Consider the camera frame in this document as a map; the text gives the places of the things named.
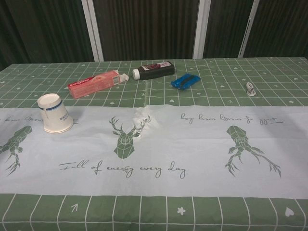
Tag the small white clip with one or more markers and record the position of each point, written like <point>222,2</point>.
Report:
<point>250,89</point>

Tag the blue plastic packet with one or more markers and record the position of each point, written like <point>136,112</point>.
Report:
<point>185,81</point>

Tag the green and white tablecloth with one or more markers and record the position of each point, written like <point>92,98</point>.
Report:
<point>168,149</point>

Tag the dark bottle with white cap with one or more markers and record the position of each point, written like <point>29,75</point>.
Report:
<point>156,69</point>

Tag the white paper cup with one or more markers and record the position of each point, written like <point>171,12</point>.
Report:
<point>55,115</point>

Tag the white partition post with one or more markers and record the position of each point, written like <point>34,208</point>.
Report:
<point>92,29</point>
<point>201,29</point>
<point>247,29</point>

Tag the red toothpaste box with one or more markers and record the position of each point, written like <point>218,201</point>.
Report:
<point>93,82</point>

